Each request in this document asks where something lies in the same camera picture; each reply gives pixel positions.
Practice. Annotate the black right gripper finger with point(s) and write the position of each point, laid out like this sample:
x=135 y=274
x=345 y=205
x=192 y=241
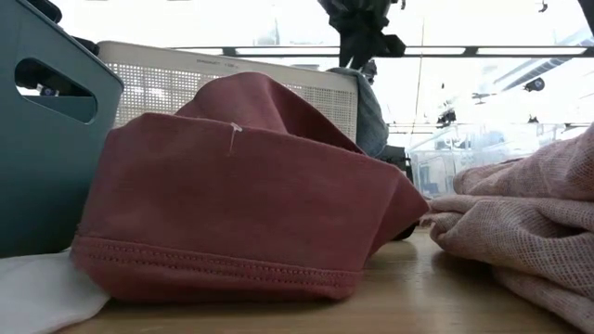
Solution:
x=348 y=53
x=366 y=51

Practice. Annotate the grey knit cloth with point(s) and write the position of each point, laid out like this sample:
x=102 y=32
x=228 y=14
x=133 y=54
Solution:
x=371 y=116

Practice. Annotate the maroon cloth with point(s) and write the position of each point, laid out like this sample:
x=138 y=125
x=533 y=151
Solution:
x=232 y=209

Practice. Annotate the pink checked cloth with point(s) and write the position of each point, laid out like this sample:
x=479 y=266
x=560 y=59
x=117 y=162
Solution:
x=524 y=222

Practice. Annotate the white cloth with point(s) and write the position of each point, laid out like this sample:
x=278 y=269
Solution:
x=37 y=292

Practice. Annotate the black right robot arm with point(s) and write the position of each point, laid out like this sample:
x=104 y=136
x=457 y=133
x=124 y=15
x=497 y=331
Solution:
x=588 y=11

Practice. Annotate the white woven laundry basket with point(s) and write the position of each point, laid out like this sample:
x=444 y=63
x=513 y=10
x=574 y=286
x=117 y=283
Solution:
x=232 y=60

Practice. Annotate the clear plastic container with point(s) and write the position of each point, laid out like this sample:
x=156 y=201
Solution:
x=464 y=158

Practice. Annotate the teal plastic bin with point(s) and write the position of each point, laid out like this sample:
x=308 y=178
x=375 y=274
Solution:
x=46 y=176

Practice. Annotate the black aluminium table frame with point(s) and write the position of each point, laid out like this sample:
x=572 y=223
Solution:
x=464 y=51

